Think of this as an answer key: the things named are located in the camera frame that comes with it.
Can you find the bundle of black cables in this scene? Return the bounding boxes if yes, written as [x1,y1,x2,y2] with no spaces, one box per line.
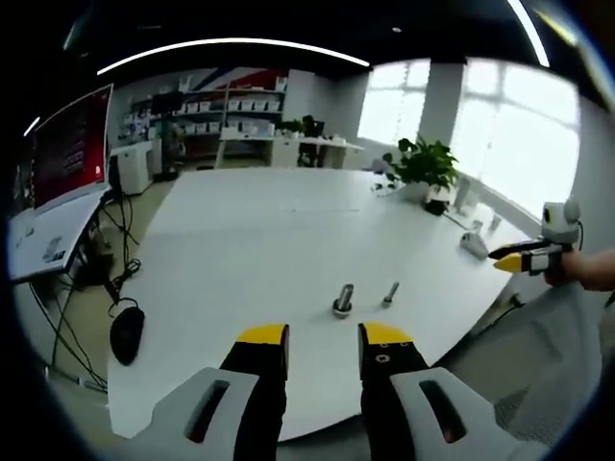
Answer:
[47,191,143,390]

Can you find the long curved ceiling light strip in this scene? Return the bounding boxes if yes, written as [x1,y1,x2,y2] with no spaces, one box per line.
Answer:
[95,37,371,77]

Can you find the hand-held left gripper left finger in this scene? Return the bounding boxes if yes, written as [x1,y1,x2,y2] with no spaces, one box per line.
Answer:
[130,322,291,461]

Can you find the white mesh office chair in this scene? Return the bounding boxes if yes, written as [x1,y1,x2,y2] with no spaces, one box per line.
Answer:
[446,280,607,455]

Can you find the person's right hand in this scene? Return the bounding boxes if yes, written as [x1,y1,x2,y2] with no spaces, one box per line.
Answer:
[542,249,585,289]

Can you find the black office chair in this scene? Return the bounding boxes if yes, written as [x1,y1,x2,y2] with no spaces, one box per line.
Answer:
[300,114,326,168]

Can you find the white background desk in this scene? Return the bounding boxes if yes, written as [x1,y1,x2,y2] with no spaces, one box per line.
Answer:
[218,132,366,169]

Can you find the white side desk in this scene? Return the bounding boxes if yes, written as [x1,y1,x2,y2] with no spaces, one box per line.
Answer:
[7,191,111,284]

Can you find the white cylinder container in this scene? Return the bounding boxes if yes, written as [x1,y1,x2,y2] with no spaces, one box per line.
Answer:
[455,176,473,215]

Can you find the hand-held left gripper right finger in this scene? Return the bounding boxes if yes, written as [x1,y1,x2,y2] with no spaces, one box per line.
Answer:
[357,322,552,461]

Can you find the white cabinet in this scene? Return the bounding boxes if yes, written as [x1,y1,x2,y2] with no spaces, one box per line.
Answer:
[110,143,162,196]

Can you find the potted green plant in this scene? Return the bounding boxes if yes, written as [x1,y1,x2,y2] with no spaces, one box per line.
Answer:
[382,136,460,203]

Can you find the large steel threaded stud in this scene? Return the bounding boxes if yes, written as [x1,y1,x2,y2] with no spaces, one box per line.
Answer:
[332,283,356,319]

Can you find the monitor with red screen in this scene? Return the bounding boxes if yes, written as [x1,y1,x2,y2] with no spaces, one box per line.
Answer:
[31,84,114,212]

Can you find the black upright device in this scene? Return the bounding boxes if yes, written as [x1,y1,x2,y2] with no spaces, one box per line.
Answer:
[108,156,124,196]

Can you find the white handheld controller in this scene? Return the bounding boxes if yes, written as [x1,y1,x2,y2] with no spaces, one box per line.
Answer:
[459,231,491,260]

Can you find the rows of white storage bins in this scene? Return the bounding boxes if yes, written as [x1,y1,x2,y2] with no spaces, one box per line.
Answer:
[184,76,289,133]

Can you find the black oval device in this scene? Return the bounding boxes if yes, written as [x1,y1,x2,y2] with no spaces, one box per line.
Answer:
[109,306,146,367]

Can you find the storage shelving unit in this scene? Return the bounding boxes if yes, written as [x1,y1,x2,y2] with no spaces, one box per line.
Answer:
[124,81,289,155]

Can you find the bright window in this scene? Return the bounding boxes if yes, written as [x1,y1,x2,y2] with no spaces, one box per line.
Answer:
[357,61,431,148]
[454,60,582,225]

